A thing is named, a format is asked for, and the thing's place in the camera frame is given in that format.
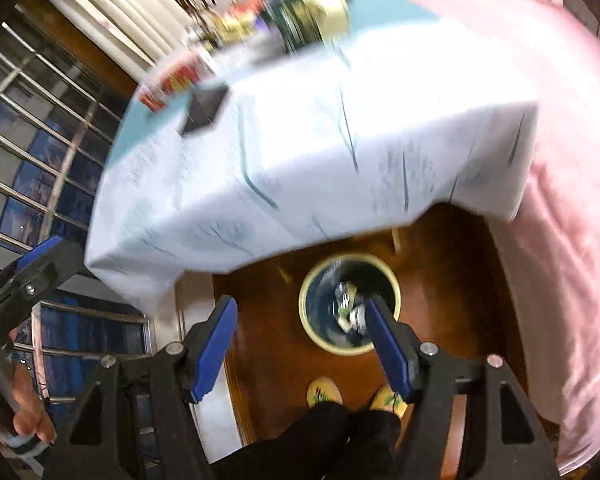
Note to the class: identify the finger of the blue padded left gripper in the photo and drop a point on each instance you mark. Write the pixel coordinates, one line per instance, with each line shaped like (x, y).
(37, 252)

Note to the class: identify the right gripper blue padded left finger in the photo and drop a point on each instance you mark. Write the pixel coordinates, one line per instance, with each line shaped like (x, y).
(206, 345)

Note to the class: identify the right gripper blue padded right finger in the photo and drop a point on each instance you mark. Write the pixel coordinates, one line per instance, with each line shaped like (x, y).
(393, 346)

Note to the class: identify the red pink snack box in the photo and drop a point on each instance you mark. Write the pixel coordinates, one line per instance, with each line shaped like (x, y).
(173, 77)

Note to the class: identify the black packet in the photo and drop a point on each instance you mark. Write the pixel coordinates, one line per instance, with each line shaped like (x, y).
(204, 106)

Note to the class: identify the cream green carton box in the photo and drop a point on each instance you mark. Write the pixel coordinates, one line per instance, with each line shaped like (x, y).
(301, 23)

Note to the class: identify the yellow rimmed trash bin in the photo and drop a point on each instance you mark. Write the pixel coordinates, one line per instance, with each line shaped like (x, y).
(332, 297)

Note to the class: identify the person's left hand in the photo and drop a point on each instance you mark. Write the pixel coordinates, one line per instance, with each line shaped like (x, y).
(30, 414)

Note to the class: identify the right yellow slipper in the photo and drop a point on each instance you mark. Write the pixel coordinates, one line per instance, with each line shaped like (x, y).
(386, 400)

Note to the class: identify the yellow slipper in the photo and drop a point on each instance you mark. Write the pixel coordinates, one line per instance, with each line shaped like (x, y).
(322, 389)
(386, 400)

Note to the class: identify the left yellow slipper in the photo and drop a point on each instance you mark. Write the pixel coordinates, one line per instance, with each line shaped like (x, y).
(322, 389)

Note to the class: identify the black trousers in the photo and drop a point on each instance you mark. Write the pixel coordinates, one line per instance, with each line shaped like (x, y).
(327, 442)

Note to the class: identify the metal window grille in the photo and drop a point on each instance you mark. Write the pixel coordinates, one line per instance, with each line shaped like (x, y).
(57, 123)

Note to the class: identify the tree pattern tablecloth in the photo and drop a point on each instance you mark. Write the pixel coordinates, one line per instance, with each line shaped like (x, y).
(365, 132)

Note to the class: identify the pink bed blanket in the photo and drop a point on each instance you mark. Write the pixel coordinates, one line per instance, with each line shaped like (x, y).
(551, 250)

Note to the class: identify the cream curtain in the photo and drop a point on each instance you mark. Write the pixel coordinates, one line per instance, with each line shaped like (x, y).
(135, 34)

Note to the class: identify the black gold crumpled wrapper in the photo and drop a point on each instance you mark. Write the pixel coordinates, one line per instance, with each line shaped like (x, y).
(216, 31)

